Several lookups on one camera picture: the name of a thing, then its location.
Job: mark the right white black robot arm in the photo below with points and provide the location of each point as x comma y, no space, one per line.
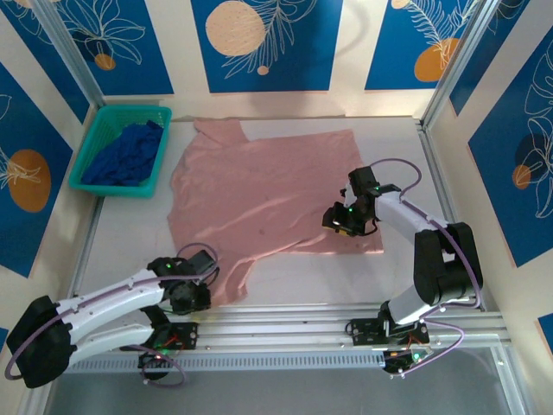
445,263

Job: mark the aluminium rail frame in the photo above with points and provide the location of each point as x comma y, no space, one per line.
276,333

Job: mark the teal plastic basket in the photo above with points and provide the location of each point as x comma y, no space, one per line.
99,125

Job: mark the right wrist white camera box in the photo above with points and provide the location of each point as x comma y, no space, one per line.
345,194

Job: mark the blue poster with beige circle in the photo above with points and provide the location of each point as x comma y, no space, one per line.
302,43

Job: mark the aluminium corner post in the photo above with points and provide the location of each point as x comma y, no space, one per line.
458,56
73,56

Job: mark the blue garment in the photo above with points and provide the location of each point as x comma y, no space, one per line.
125,155

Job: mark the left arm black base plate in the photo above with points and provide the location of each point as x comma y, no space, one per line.
186,335

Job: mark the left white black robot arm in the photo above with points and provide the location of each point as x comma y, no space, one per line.
108,298

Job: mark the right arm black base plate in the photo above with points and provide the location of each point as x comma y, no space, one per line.
360,330

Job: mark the blue floral wall poster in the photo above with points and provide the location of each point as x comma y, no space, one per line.
142,52
484,73
497,194
43,65

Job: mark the blue poster with orange circle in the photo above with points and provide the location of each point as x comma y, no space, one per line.
384,26
26,225

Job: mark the pink t-shirt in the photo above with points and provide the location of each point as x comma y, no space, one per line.
259,190

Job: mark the aluminium table side rail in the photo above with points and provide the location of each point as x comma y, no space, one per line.
88,242
435,173

